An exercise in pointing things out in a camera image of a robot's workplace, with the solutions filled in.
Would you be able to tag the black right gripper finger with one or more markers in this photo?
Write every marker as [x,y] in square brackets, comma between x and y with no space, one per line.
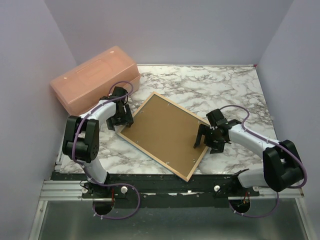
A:
[217,148]
[201,132]

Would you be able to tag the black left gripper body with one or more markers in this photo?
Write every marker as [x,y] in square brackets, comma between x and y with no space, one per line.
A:
[120,118]

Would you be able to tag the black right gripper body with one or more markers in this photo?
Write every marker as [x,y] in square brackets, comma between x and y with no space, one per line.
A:
[211,138]

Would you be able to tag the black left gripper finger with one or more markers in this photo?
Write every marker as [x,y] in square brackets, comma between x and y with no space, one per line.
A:
[128,116]
[111,123]

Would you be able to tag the brown cardboard backing board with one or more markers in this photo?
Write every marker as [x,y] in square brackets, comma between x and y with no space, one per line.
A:
[162,135]

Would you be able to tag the blue wooden picture frame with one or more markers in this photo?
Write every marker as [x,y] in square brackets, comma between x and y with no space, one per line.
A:
[185,176]

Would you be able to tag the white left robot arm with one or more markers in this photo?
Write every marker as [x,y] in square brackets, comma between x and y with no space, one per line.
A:
[81,141]

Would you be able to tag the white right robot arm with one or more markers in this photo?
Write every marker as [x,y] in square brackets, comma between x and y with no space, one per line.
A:
[282,167]

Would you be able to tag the translucent orange plastic box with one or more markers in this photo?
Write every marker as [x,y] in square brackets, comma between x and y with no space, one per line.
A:
[79,89]

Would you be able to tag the aluminium mounting rail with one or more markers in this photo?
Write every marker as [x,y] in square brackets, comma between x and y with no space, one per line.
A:
[151,185]

